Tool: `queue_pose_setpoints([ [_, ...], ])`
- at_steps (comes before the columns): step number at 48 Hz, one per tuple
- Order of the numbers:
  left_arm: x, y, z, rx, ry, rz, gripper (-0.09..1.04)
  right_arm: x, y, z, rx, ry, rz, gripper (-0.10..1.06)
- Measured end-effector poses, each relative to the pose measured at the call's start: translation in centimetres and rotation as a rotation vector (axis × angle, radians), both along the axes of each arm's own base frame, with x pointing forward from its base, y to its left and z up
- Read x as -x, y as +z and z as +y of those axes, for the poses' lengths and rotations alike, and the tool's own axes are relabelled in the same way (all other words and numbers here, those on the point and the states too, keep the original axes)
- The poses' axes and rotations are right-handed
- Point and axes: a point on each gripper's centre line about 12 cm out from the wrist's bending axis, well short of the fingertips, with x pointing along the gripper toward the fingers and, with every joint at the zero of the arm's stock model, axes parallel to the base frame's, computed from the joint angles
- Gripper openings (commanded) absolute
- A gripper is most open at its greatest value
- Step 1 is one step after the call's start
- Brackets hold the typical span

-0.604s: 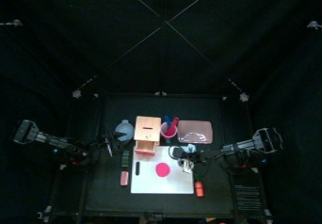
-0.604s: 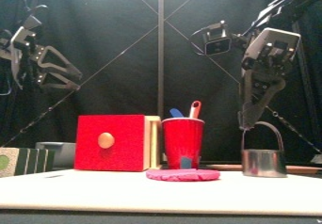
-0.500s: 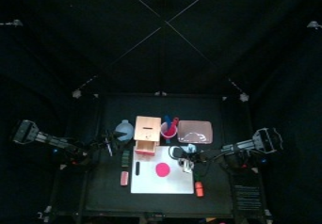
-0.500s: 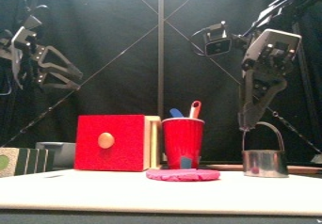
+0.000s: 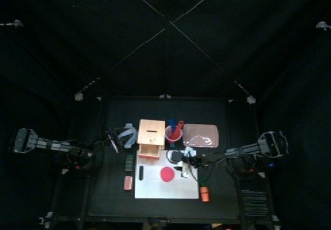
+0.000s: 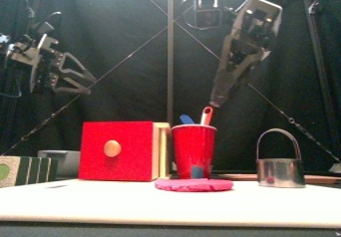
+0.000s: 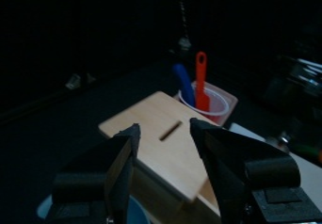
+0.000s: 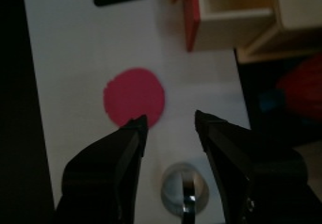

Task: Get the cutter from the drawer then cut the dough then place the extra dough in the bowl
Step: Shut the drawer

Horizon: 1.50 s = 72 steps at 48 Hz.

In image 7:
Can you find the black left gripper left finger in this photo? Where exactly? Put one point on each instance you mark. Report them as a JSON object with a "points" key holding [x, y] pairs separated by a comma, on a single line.
{"points": [[110, 168]]}

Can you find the wooden drawer box with slot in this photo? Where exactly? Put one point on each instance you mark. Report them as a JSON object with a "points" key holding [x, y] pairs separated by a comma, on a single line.
{"points": [[167, 146]]}

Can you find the blue bowl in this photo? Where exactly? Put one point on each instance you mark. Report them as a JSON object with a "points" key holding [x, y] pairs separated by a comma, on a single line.
{"points": [[137, 210]]}

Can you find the pink square container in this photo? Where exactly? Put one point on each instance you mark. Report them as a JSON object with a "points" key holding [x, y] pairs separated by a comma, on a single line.
{"points": [[229, 104]]}

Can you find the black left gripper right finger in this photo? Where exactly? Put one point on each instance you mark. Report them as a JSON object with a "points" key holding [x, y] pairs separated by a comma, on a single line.
{"points": [[251, 174]]}

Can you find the clear plastic cup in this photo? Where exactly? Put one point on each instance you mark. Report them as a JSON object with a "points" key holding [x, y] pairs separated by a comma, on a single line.
{"points": [[215, 104]]}

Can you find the metal clamp on frame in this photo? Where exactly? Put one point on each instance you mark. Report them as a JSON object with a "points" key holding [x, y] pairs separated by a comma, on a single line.
{"points": [[75, 82]]}

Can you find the orange plastic spatula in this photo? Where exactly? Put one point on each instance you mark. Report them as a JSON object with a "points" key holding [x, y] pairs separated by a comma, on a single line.
{"points": [[202, 83]]}

